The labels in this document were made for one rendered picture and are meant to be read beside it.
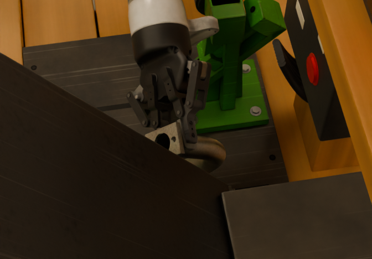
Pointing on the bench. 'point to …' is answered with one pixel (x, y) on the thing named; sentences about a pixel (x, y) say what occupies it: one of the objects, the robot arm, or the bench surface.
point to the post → (336, 152)
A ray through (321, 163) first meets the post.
